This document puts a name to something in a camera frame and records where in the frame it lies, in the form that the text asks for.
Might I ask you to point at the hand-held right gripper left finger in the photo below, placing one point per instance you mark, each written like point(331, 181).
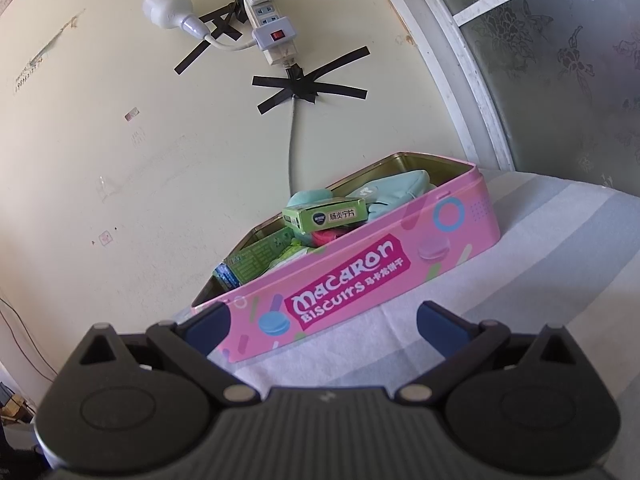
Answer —
point(210, 330)

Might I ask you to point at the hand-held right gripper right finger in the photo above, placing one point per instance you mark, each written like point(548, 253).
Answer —
point(440, 330)

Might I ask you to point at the long green box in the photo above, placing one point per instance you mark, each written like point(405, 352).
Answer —
point(255, 260)

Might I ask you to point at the pink biscuit tin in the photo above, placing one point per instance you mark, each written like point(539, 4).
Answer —
point(350, 285)

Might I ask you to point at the green snack packet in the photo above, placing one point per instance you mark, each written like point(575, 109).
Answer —
point(295, 255)

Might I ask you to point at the mint green pouch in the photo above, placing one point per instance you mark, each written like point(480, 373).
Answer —
point(395, 187)

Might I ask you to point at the green medicine box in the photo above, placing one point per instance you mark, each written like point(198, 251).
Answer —
point(325, 215)

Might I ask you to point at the green teddy bear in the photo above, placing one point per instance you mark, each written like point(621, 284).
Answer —
point(310, 197)

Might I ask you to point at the bed with striped sheet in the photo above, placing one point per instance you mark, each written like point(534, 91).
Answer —
point(525, 260)

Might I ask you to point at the yellow box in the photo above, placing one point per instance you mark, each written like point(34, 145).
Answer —
point(14, 405)

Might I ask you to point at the black tape cross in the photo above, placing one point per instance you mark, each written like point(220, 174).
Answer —
point(300, 87)

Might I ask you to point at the frosted floral window glass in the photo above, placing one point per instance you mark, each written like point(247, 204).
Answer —
point(550, 85)

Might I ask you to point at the black tape strips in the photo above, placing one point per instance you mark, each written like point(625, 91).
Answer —
point(192, 57)

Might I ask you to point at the white power strip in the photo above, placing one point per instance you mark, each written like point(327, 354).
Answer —
point(267, 15)

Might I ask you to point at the pink wall sticker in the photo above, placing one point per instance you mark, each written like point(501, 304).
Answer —
point(105, 236)

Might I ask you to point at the small wall sticker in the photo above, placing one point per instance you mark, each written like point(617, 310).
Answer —
point(131, 114)

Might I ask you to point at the white window frame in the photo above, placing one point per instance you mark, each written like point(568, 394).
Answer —
point(450, 60)

